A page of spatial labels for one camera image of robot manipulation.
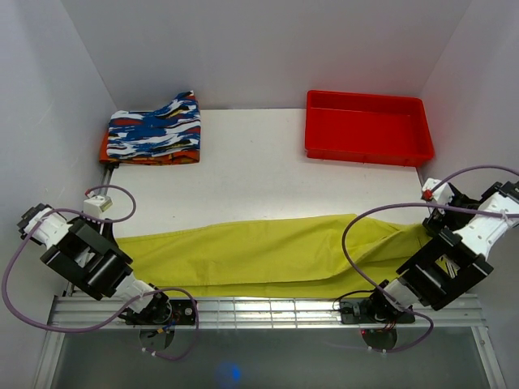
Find folded multicolour patterned trousers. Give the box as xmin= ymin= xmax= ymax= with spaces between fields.
xmin=99 ymin=90 xmax=201 ymax=165

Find aluminium rail frame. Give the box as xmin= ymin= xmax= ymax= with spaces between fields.
xmin=32 ymin=161 xmax=508 ymax=389

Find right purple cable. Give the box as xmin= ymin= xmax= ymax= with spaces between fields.
xmin=324 ymin=164 xmax=519 ymax=353

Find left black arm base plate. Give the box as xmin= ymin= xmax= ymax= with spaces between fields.
xmin=118 ymin=299 xmax=195 ymax=326

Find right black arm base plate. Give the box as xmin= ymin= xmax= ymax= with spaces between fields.
xmin=339 ymin=298 xmax=415 ymax=324

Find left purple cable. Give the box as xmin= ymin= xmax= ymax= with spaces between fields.
xmin=1 ymin=184 xmax=199 ymax=362

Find red plastic tray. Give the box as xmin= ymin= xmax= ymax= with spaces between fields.
xmin=304 ymin=90 xmax=435 ymax=168

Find yellow-green trousers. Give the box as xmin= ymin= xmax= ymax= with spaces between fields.
xmin=116 ymin=214 xmax=430 ymax=298

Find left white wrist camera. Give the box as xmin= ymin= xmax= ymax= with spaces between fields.
xmin=83 ymin=194 xmax=113 ymax=221

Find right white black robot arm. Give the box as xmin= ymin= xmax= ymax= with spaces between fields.
xmin=366 ymin=178 xmax=518 ymax=323

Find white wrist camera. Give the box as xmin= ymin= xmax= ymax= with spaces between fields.
xmin=422 ymin=177 xmax=454 ymax=205
xmin=83 ymin=194 xmax=113 ymax=221

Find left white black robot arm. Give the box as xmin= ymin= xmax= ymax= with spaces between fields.
xmin=17 ymin=203 xmax=172 ymax=325

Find purple cable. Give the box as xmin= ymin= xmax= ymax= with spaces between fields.
xmin=1 ymin=184 xmax=199 ymax=362
xmin=324 ymin=164 xmax=519 ymax=353

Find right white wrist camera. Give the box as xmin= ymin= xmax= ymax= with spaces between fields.
xmin=422 ymin=177 xmax=454 ymax=205

